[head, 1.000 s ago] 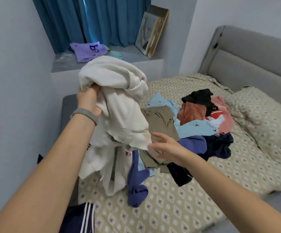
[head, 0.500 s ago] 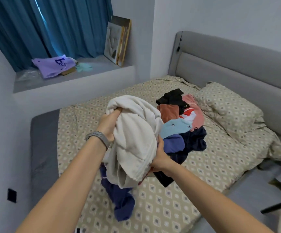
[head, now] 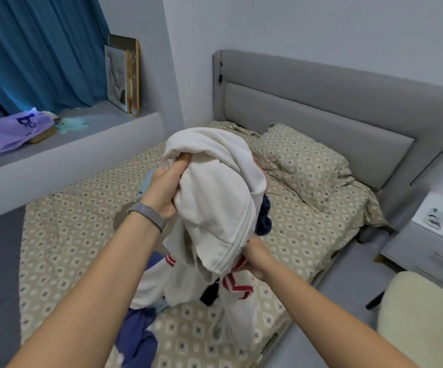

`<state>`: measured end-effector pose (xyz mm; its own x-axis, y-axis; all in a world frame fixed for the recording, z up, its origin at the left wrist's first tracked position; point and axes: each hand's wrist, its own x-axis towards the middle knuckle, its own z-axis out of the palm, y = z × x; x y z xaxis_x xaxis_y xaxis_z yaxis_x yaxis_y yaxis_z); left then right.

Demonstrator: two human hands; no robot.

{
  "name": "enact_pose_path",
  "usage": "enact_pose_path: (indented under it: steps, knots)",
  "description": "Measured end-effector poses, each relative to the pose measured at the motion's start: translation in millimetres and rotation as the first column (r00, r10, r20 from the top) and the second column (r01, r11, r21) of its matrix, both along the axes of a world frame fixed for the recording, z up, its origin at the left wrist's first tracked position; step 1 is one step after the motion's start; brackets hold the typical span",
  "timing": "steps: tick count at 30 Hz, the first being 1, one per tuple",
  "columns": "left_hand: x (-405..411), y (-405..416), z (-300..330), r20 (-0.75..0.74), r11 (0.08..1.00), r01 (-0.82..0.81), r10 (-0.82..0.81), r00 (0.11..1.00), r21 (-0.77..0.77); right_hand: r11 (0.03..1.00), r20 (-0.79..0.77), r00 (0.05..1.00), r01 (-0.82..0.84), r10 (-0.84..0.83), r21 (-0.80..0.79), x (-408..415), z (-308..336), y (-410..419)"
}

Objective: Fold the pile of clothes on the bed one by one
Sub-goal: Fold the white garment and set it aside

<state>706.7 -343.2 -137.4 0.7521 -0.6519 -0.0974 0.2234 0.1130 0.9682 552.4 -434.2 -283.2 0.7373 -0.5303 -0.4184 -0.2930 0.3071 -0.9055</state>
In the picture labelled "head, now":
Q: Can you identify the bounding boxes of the leaning wooden picture frames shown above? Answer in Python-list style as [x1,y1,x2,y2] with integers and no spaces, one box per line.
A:
[104,34,142,117]

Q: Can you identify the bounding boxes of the blue-purple long garment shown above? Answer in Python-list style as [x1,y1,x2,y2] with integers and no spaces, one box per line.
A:
[114,251,165,368]

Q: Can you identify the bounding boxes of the small white gadget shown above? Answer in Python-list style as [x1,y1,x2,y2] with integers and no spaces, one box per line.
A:
[424,211,443,231]

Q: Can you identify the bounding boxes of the small wooden box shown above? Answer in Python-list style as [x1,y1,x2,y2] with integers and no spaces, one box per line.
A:
[28,126,60,145]

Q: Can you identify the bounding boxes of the person's right hand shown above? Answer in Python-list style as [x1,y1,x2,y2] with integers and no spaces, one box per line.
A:
[240,235,280,282]

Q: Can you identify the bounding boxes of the person's left hand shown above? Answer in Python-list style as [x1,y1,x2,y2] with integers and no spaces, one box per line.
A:
[141,151,194,221]

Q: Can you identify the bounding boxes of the person's left forearm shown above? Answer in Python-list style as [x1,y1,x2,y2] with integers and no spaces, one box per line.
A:
[7,214,165,368]

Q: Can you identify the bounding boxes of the blue curtain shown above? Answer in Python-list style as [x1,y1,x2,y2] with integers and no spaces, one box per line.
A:
[0,0,111,121]

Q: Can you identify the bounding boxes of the white nightstand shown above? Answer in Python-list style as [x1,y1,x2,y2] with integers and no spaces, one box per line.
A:
[381,191,443,304]

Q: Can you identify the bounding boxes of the grey upholstered headboard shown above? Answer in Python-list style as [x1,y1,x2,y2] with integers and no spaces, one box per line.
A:
[212,50,443,219]

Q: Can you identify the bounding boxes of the bed with patterned beige sheet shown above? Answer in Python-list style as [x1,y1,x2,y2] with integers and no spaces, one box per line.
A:
[0,50,443,368]

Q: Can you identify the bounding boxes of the cream chair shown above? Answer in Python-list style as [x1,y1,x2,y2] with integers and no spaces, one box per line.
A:
[376,270,443,368]

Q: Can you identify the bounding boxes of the grey band wristwatch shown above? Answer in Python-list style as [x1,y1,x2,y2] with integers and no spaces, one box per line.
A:
[127,202,169,235]

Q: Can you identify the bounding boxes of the white red-striped zip jacket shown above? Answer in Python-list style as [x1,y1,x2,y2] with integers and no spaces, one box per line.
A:
[106,126,272,368]

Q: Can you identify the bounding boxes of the patterned beige pillow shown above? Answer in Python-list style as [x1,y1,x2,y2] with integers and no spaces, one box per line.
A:
[250,122,354,212]

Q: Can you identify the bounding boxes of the purple cloth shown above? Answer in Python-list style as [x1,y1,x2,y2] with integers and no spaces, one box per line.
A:
[0,108,56,155]

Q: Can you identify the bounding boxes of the light blue fleece garment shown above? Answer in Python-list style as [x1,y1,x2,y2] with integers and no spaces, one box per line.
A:
[136,168,157,202]

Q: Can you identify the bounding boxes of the person's right forearm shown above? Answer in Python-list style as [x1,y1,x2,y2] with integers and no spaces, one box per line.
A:
[261,260,419,368]

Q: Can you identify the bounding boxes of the teal small item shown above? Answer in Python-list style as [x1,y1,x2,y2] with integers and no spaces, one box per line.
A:
[55,117,90,135]

